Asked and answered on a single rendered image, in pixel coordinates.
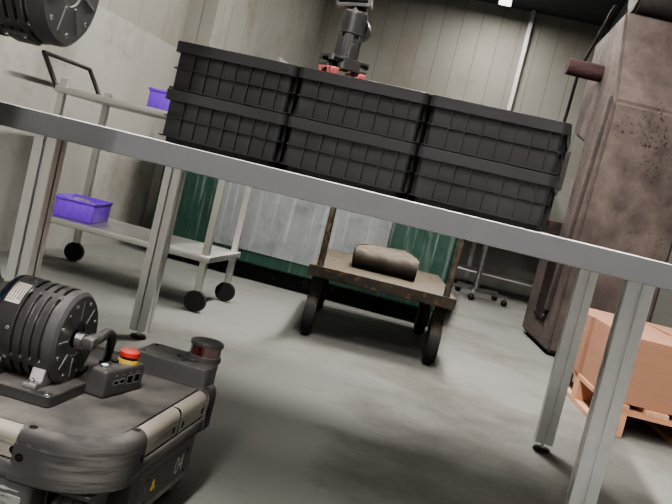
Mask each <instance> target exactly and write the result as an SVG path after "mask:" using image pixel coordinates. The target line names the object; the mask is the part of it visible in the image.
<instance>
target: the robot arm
mask: <svg viewBox="0 0 672 504"><path fill-rule="evenodd" d="M336 6H337V7H338V8H344V9H346V10H343V14H342V18H341V23H340V27H339V31H338V32H339V33H338V36H337V40H336V44H335V48H334V52H333V53H320V55H319V59H324V60H327V62H319V65H318V70H322V71H326V72H331V73H336V74H338V71H343V72H348V71H350V73H345V74H344V75H345V76H350V77H355V78H359V79H364V80H365V78H366V74H367V73H365V72H362V71H360V68H361V69H363V70H367V71H368V70H369V66H370V65H369V64H366V63H363V62H360V61H357V60H358V56H359V52H360V48H361V43H363V42H365V41H367V40H368V39H369V37H370V35H371V27H370V25H369V23H368V22H367V20H368V14H367V12H368V10H373V0H336Z"/></svg>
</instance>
